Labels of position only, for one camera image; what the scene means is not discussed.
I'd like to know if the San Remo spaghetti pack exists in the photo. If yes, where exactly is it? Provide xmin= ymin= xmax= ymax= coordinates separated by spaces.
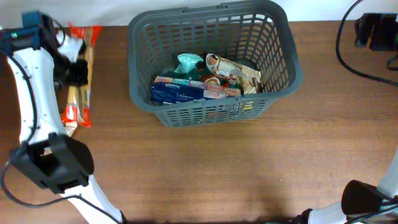
xmin=61 ymin=24 xmax=103 ymax=130

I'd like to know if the blue Kleenex tissue box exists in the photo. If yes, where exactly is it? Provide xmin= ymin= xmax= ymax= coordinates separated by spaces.
xmin=151 ymin=75 xmax=242 ymax=105

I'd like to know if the light teal tissue pack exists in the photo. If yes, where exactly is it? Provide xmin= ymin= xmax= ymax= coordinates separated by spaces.
xmin=174 ymin=53 xmax=204 ymax=75

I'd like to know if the green Nescafe coffee bag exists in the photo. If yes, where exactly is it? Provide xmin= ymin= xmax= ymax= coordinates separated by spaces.
xmin=167 ymin=67 xmax=240 ymax=90

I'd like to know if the beige cookie bag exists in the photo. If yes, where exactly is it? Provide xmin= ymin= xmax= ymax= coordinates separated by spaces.
xmin=64 ymin=122 xmax=78 ymax=137
xmin=205 ymin=54 xmax=261 ymax=95

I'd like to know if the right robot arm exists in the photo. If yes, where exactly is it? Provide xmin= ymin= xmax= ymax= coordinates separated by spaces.
xmin=265 ymin=154 xmax=397 ymax=224

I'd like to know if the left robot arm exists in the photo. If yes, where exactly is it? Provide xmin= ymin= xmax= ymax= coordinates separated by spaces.
xmin=1 ymin=11 xmax=126 ymax=223

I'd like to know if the grey plastic basket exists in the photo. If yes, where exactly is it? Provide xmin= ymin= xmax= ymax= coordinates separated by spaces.
xmin=127 ymin=1 xmax=303 ymax=128

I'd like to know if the black right camera cable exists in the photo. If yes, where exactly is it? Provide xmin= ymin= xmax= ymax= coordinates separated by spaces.
xmin=335 ymin=0 xmax=398 ymax=88

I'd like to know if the black camera cable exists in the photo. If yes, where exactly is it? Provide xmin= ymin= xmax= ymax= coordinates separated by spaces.
xmin=0 ymin=49 xmax=122 ymax=224
xmin=335 ymin=0 xmax=398 ymax=88

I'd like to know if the black left camera cable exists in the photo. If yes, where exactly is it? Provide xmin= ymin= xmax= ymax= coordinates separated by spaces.
xmin=0 ymin=49 xmax=122 ymax=224

